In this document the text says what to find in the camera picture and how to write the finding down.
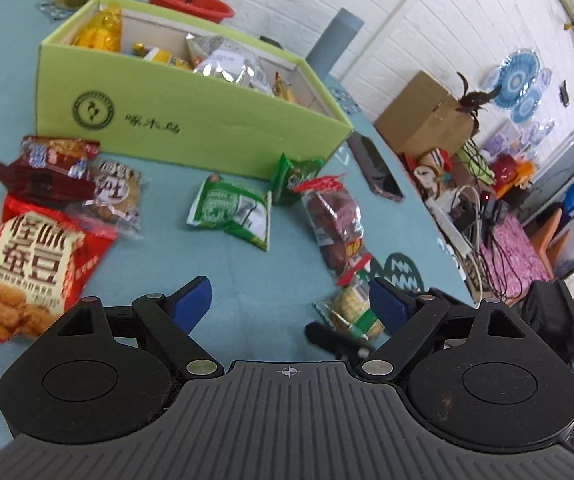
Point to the pink floral cloth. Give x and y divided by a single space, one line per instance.
512 255

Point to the clear green-label cracker packet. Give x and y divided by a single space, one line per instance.
352 310

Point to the white power strip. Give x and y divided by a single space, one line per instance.
449 227

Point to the large blue paper fan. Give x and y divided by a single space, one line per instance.
517 77

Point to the black wall sign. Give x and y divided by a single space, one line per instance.
564 95

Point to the red date snack packet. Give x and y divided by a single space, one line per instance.
334 225

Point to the dark purple plant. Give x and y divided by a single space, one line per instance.
474 97

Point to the green white snack packet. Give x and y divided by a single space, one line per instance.
227 210

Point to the black bag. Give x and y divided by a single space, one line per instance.
549 315

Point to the small green snack packet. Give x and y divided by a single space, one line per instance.
292 180

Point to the orange chair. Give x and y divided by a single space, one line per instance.
554 240

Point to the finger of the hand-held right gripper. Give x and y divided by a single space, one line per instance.
329 337

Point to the stuffed toy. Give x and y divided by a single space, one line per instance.
432 175

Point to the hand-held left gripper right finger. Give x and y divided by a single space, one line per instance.
387 305

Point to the red broad bean packet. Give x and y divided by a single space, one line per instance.
27 270

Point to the small blue paper fan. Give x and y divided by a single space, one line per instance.
532 102

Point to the red thermos jug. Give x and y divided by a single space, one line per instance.
506 172

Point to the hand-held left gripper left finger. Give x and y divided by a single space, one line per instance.
194 302

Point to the red plastic basin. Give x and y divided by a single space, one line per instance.
207 7

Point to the brown cardboard box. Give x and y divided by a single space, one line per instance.
417 115

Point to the yellow snack packet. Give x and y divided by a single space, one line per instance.
164 56
99 30

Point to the silver snack packet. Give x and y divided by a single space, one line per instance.
227 67

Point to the dark red snack packet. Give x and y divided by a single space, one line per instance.
47 175

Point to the clear brown-label cookie packet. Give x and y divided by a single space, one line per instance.
117 195

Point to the smartphone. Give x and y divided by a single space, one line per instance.
374 165

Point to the grey cylinder bottle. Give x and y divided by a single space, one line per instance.
334 42

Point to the green cardboard box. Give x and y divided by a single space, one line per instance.
192 120

